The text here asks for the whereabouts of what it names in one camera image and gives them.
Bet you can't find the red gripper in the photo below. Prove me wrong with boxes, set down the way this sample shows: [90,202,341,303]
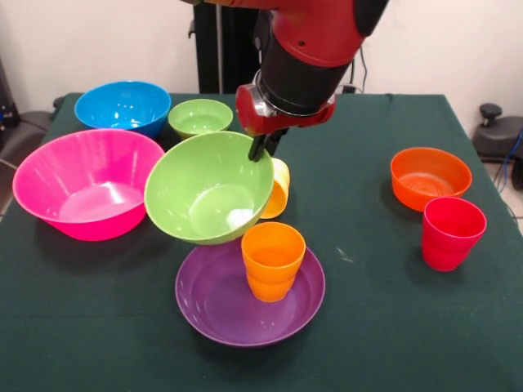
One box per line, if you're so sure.
[235,83,337,163]

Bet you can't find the large green plastic bowl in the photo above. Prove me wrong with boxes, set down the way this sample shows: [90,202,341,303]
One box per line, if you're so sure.
[144,130,275,247]

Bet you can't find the orange plastic cup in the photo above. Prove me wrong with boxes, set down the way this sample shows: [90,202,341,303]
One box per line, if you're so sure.
[240,221,307,303]

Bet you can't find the purple plastic bowl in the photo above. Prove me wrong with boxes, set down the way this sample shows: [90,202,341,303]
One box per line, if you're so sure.
[175,240,327,349]

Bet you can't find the yellow plastic cup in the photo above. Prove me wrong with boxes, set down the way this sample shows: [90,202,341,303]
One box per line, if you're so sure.
[259,158,292,220]

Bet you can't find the small green plastic bowl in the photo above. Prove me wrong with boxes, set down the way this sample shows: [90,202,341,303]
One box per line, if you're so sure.
[167,98,235,140]

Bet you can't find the blue plastic bowl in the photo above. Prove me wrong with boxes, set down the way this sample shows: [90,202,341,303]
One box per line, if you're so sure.
[74,80,172,140]

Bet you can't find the orange plastic bowl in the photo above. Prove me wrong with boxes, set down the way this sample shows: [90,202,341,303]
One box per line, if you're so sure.
[390,146,473,213]

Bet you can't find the large pink plastic bowl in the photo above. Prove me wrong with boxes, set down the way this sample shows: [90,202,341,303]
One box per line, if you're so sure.
[11,128,167,242]

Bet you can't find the red plastic cup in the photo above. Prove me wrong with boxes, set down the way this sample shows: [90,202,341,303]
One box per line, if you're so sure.
[421,196,488,273]

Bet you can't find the dark green table cloth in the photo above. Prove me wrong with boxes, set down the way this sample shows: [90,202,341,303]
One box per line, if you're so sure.
[0,92,523,392]

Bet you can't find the black hanging wall cables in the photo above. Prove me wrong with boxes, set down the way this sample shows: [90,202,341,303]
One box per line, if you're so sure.
[341,44,369,94]

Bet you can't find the black pedestal leg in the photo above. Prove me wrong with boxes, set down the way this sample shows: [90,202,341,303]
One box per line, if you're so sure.
[0,109,52,164]
[472,103,523,164]

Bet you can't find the blue cable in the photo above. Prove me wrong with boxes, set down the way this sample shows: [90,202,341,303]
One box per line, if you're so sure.
[493,128,523,195]

